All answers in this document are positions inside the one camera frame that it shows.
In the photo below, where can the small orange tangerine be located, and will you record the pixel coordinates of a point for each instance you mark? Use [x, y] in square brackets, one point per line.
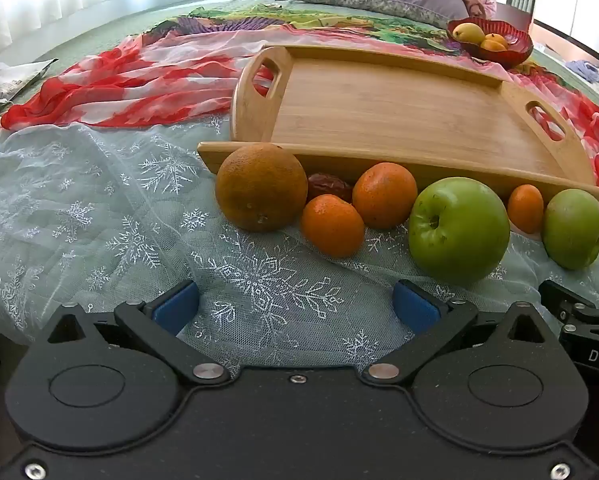
[525, 208]

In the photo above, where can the small wrapped packet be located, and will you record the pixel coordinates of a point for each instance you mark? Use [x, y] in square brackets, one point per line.
[274, 6]

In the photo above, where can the crumpled newspaper bag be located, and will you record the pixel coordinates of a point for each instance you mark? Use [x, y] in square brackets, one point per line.
[14, 77]

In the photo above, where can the brown bed headboard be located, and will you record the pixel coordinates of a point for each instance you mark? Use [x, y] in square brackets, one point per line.
[517, 12]

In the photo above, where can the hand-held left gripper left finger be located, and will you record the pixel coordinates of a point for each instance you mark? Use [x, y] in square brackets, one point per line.
[174, 307]

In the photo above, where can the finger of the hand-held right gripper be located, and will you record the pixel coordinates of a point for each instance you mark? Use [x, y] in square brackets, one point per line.
[569, 302]

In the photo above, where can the white snowflake lace cloth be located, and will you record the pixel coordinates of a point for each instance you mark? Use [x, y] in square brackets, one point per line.
[104, 220]

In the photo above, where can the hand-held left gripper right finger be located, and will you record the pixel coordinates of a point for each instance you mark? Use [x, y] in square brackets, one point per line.
[414, 307]

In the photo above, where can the red glass bowl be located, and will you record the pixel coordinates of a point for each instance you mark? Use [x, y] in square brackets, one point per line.
[517, 50]

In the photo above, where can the large brownish orange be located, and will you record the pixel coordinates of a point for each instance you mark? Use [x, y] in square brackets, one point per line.
[259, 187]

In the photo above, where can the green quilted bedspread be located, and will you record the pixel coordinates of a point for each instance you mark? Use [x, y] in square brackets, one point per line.
[79, 35]

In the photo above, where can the large green apple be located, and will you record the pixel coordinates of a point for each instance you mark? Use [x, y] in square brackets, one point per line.
[459, 232]

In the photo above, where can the orange in bowl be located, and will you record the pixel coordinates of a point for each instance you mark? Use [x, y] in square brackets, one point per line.
[493, 46]
[498, 38]

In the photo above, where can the yellow mango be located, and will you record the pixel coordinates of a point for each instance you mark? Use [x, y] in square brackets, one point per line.
[468, 31]

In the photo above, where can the small green apple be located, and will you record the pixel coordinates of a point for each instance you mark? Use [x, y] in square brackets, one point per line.
[574, 230]

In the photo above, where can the blue crumpled cloth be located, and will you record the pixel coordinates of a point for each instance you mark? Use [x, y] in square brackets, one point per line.
[584, 70]

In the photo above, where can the dried red date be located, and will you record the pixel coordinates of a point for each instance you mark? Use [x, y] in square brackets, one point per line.
[329, 187]

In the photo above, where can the colourful red floral scarf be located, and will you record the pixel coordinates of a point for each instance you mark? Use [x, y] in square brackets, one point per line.
[129, 80]

